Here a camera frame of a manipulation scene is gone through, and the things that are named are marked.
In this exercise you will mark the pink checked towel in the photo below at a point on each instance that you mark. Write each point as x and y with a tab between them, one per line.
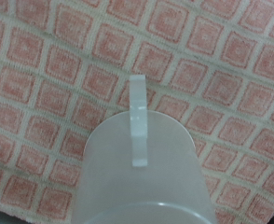
50	77

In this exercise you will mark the white plastic mug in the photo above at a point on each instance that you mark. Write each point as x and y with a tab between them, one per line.
143	186

